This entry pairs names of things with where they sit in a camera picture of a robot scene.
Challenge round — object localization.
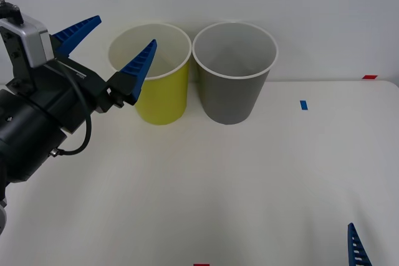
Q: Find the black left camera cable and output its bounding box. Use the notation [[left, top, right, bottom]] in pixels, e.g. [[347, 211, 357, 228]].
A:
[[49, 60, 93, 157]]

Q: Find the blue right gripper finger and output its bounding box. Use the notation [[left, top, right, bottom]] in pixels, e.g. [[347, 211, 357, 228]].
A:
[[347, 222, 372, 266]]

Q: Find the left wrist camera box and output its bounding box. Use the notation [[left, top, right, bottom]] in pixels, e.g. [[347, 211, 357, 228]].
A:
[[0, 0, 51, 69]]

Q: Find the grey plastic waste bin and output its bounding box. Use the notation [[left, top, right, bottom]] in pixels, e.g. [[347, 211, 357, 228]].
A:
[[192, 22, 278, 126]]

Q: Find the yellow-green plastic waste bin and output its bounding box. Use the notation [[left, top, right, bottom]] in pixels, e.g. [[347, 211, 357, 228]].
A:
[[107, 22, 191, 126]]

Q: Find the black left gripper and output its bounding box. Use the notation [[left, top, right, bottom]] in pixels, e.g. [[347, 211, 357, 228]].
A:
[[28, 14, 158, 136]]

